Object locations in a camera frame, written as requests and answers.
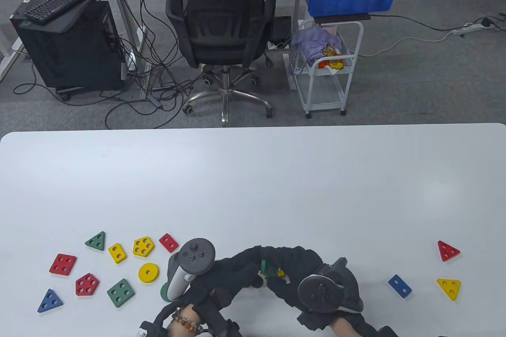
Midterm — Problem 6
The person's right hand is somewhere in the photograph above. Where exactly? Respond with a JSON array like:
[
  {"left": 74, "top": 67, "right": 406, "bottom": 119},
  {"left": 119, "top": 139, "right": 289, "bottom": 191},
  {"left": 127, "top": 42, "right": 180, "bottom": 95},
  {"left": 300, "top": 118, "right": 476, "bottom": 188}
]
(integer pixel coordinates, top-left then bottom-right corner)
[{"left": 260, "top": 246, "right": 340, "bottom": 331}]

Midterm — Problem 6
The person's left hand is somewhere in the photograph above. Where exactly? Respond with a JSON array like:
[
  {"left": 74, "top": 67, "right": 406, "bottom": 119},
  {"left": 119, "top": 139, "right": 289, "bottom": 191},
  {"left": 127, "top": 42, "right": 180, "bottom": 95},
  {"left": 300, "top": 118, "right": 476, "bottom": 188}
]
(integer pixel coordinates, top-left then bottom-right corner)
[{"left": 184, "top": 246, "right": 264, "bottom": 316}]

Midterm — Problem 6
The red rectangle block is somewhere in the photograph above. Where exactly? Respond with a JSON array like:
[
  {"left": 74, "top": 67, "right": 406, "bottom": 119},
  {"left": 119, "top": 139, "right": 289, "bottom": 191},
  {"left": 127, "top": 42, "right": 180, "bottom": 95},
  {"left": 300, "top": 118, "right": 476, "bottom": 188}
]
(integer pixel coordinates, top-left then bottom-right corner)
[{"left": 159, "top": 233, "right": 179, "bottom": 254}]

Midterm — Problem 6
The yellow round block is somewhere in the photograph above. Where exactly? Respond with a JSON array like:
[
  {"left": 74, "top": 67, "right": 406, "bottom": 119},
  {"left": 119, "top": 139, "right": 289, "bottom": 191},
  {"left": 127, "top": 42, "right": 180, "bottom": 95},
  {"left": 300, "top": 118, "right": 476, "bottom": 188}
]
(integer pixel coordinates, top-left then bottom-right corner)
[{"left": 138, "top": 263, "right": 159, "bottom": 284}]

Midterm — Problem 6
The yellow pentagon block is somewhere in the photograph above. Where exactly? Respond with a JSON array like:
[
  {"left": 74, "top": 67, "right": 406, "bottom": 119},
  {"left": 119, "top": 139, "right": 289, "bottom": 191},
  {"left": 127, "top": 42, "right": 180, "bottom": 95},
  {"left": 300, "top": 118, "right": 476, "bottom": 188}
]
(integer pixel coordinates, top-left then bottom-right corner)
[{"left": 132, "top": 236, "right": 155, "bottom": 257}]

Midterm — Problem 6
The blue rectangle block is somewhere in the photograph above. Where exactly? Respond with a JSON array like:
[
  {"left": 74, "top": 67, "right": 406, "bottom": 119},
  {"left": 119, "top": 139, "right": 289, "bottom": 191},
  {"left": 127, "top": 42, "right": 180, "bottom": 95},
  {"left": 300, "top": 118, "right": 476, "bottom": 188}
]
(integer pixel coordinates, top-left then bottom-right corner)
[{"left": 388, "top": 274, "right": 412, "bottom": 299}]

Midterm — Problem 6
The green square block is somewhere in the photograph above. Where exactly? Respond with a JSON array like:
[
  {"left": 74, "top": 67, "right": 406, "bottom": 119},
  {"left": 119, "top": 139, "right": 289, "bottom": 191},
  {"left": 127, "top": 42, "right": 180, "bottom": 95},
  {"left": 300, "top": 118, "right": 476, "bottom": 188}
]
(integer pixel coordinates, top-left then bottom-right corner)
[{"left": 107, "top": 278, "right": 136, "bottom": 308}]

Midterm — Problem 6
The yellow rectangle block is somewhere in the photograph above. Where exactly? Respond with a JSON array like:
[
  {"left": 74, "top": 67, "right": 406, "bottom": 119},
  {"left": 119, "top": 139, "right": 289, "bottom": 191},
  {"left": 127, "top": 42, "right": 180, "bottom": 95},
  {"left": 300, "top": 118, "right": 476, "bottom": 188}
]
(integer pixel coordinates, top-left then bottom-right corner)
[{"left": 108, "top": 243, "right": 128, "bottom": 264}]

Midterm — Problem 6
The green triangle block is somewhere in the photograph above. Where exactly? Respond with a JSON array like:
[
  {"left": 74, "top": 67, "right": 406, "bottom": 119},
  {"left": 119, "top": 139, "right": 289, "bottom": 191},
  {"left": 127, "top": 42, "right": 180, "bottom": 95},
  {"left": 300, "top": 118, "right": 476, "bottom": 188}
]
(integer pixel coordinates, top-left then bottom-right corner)
[{"left": 85, "top": 231, "right": 106, "bottom": 251}]

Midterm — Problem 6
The red pentagon block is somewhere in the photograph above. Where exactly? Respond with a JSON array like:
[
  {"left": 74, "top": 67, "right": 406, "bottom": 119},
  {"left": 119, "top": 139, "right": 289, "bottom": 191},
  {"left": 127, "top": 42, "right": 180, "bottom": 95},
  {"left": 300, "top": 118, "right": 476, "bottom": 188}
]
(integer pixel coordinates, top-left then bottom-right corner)
[{"left": 75, "top": 273, "right": 100, "bottom": 297}]

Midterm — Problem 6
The red triangle block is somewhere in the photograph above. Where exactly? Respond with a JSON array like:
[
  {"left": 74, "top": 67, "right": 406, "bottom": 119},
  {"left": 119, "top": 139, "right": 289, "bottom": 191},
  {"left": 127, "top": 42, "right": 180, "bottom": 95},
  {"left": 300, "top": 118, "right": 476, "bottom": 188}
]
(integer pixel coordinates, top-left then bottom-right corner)
[{"left": 437, "top": 240, "right": 461, "bottom": 262}]

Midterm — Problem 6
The yellow triangle block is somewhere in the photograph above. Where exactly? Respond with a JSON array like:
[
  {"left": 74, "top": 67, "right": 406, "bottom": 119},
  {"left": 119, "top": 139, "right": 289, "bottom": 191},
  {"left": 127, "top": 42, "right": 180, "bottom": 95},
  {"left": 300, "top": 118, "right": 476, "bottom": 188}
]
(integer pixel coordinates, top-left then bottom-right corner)
[{"left": 436, "top": 278, "right": 461, "bottom": 301}]

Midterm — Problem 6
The red square block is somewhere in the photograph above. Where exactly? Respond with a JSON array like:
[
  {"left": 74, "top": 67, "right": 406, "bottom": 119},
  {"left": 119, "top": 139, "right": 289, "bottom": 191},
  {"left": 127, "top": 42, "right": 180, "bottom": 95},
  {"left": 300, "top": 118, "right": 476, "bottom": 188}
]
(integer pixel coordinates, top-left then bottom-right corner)
[{"left": 49, "top": 253, "right": 77, "bottom": 276}]

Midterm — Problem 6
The blue triangle block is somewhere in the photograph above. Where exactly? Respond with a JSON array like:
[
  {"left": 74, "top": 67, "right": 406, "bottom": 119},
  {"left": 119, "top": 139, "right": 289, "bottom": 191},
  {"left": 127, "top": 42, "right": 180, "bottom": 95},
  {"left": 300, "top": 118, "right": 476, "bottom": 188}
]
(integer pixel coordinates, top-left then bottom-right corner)
[{"left": 37, "top": 288, "right": 64, "bottom": 313}]

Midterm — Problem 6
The person's left forearm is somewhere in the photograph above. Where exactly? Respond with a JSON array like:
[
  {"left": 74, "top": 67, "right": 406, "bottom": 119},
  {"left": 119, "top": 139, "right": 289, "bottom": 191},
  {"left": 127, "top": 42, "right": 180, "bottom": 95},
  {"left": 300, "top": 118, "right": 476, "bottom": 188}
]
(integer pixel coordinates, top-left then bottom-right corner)
[{"left": 164, "top": 305, "right": 206, "bottom": 337}]

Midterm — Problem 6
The person's right forearm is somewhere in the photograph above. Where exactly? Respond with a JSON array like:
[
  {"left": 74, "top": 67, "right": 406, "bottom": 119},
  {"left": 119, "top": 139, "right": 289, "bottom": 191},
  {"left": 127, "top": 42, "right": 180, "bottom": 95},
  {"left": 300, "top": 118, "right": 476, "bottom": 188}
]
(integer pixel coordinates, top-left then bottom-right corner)
[{"left": 328, "top": 313, "right": 380, "bottom": 337}]

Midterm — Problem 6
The black tracking controller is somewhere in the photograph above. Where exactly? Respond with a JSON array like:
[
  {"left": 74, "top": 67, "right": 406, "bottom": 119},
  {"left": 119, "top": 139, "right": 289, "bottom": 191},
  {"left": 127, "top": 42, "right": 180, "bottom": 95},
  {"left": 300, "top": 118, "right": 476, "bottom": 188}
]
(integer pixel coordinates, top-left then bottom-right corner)
[
  {"left": 296, "top": 257, "right": 364, "bottom": 316},
  {"left": 166, "top": 238, "right": 217, "bottom": 302}
]

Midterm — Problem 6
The black labelled box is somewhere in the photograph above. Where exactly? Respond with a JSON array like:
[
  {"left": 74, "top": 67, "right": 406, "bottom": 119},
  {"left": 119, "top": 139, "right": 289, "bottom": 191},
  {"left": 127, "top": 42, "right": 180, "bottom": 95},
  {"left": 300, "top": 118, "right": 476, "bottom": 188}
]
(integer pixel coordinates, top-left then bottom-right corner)
[{"left": 138, "top": 321, "right": 164, "bottom": 337}]

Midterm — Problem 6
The white utility cart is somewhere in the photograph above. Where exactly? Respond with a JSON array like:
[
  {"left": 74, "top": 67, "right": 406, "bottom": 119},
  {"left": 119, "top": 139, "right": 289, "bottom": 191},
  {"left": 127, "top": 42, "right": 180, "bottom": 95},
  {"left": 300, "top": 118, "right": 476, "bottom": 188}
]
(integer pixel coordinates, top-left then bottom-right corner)
[{"left": 294, "top": 19, "right": 364, "bottom": 119}]

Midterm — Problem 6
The orange plush toy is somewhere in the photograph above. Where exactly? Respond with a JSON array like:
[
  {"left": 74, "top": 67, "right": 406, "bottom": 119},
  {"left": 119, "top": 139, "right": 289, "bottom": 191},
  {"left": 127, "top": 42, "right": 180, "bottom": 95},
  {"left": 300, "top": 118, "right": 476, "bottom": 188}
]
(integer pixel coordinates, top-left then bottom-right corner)
[{"left": 318, "top": 45, "right": 345, "bottom": 72}]

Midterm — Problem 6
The purple cloth bag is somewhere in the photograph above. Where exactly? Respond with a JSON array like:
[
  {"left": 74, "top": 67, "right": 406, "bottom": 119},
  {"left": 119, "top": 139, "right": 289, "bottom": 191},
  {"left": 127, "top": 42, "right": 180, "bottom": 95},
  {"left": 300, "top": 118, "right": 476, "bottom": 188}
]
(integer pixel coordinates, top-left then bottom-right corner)
[{"left": 290, "top": 26, "right": 342, "bottom": 75}]

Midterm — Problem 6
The black bag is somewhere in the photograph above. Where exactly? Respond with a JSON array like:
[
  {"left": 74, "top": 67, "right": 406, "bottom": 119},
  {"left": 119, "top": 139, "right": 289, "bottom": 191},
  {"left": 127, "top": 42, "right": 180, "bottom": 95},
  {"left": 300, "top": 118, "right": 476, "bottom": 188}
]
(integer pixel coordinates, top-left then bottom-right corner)
[{"left": 268, "top": 16, "right": 293, "bottom": 48}]

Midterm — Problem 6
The brown board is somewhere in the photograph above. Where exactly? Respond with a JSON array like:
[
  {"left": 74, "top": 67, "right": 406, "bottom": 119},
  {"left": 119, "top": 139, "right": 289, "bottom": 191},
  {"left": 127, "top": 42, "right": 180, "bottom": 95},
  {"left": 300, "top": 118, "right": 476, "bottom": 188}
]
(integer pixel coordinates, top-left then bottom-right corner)
[{"left": 313, "top": 13, "right": 372, "bottom": 24}]

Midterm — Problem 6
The black mesh office chair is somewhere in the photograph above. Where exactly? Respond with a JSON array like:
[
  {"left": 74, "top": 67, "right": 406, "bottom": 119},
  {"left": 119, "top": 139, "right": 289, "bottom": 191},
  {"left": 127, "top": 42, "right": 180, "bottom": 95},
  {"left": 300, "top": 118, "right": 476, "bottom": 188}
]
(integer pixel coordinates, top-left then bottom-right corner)
[{"left": 157, "top": 0, "right": 277, "bottom": 127}]

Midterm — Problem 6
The black computer tower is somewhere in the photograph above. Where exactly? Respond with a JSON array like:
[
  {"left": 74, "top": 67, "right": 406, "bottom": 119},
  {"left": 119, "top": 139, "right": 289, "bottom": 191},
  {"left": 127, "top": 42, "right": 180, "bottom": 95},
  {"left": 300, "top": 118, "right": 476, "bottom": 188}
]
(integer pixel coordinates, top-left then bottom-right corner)
[{"left": 9, "top": 0, "right": 128, "bottom": 102}]

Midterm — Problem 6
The white power strip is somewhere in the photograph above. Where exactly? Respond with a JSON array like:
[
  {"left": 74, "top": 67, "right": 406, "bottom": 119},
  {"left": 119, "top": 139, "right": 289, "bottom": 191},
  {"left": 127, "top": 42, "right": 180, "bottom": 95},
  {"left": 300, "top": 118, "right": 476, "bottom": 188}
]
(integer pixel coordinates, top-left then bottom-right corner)
[{"left": 452, "top": 22, "right": 495, "bottom": 36}]

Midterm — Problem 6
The white desk foot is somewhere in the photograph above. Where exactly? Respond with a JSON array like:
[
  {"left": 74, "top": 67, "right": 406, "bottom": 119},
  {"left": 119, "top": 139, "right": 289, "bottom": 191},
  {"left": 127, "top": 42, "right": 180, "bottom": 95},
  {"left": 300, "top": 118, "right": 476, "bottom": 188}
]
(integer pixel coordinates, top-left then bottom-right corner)
[{"left": 0, "top": 35, "right": 25, "bottom": 81}]

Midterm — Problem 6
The black keyboard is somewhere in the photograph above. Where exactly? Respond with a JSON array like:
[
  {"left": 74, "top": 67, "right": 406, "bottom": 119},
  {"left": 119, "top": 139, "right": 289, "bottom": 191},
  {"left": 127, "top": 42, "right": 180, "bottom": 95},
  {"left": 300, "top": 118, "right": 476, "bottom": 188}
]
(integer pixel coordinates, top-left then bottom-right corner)
[{"left": 24, "top": 0, "right": 102, "bottom": 24}]

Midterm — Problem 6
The beaded bracelet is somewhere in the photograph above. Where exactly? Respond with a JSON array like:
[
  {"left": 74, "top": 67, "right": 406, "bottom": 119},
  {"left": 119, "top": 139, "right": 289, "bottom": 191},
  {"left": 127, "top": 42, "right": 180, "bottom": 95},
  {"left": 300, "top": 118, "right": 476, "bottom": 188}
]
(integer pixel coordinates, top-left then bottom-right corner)
[{"left": 171, "top": 311, "right": 204, "bottom": 333}]

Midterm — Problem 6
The tangle of black cables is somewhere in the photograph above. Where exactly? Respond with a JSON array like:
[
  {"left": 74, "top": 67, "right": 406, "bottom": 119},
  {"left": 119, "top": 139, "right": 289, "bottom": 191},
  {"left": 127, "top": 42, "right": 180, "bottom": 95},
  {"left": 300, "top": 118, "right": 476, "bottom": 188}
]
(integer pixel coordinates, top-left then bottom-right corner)
[{"left": 13, "top": 0, "right": 206, "bottom": 129}]

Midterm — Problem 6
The white floor cable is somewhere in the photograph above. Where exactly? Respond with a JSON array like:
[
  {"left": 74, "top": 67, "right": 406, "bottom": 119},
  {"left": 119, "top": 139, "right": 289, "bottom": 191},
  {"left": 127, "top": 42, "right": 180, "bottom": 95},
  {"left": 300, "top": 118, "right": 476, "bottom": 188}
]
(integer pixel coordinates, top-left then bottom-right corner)
[{"left": 361, "top": 29, "right": 459, "bottom": 57}]

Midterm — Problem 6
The black floor cable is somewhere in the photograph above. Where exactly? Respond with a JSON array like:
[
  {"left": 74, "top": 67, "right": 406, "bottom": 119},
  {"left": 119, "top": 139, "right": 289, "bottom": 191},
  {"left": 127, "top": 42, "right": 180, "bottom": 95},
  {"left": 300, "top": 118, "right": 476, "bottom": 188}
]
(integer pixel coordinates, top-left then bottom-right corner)
[{"left": 370, "top": 14, "right": 506, "bottom": 33}]

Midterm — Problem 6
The white desk frame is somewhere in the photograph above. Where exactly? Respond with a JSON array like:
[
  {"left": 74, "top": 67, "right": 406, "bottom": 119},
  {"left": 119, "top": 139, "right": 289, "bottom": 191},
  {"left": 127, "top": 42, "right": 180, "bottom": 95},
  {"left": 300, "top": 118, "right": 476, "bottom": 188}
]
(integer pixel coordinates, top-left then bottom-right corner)
[{"left": 85, "top": 0, "right": 153, "bottom": 101}]

